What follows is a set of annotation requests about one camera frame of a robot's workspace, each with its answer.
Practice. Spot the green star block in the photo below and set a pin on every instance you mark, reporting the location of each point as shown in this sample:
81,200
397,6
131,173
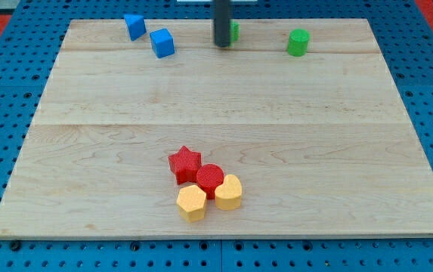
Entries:
234,31

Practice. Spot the red star block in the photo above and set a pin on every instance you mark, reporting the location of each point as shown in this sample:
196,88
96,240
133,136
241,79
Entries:
185,164

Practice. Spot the red cylinder block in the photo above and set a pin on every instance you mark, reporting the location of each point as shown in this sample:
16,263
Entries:
208,178

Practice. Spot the yellow heart block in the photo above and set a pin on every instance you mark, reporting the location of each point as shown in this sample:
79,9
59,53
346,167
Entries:
228,195

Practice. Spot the yellow hexagon block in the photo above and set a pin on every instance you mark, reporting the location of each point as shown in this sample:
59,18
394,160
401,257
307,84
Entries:
191,203

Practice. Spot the wooden board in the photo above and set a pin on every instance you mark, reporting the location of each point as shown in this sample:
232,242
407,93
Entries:
322,144

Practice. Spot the blue cube block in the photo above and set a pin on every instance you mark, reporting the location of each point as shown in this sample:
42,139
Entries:
162,43

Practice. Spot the green cylinder block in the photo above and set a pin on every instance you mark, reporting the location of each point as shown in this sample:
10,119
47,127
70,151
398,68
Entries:
298,42

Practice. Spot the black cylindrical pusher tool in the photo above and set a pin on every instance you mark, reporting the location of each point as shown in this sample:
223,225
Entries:
221,23

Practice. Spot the blue triangle block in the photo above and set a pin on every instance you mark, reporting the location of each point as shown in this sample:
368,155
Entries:
135,25

